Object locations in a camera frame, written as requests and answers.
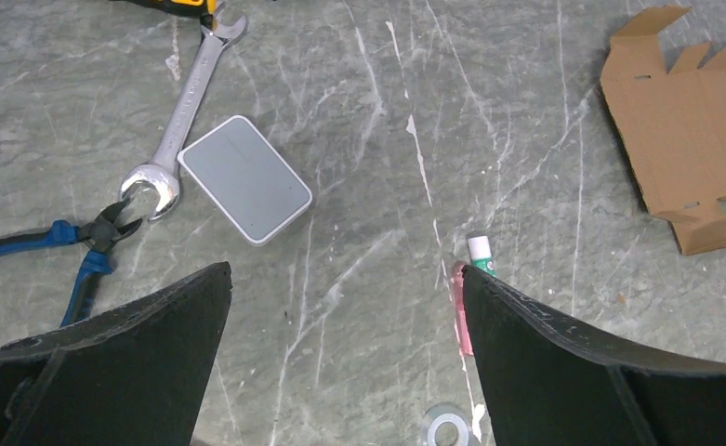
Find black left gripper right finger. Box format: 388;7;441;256
463;266;726;445

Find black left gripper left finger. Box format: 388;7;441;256
0;262;232;445

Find brown cardboard box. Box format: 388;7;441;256
601;5;726;256

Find pink marker pen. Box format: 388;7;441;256
451;261;474;356

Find clear tape roll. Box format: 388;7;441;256
418;402;481;446

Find green white glue stick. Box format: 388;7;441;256
467;235;496;276

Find silver combination wrench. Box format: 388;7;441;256
119;15;249;222

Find grey white rectangular device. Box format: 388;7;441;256
178;115;313;246

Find yellow black screwdriver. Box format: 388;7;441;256
123;0;222;19

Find blue handled pliers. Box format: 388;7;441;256
0;199;144;327

